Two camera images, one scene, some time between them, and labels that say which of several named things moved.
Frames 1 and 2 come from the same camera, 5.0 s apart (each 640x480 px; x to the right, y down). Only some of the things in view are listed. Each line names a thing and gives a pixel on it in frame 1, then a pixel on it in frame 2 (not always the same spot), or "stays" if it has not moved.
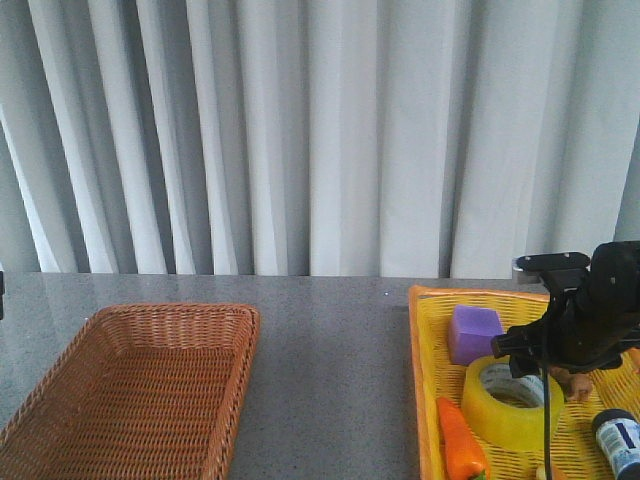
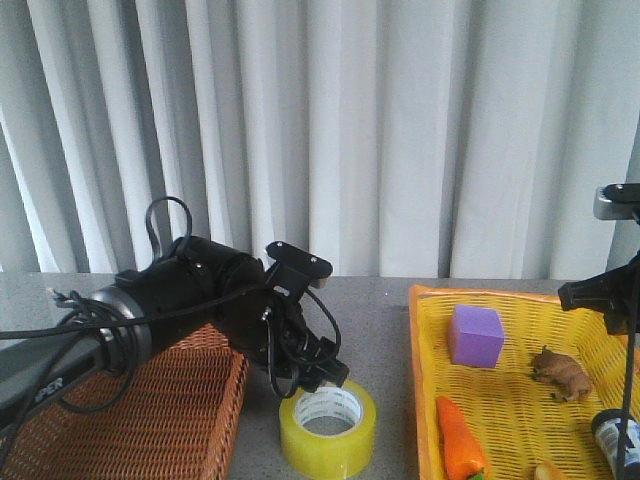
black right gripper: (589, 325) -> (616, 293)
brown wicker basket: (137, 392) stays
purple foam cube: (471, 332) stays
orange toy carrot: (465, 457) stays
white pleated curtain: (393, 139) stays
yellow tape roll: (502, 427) -> (329, 434)
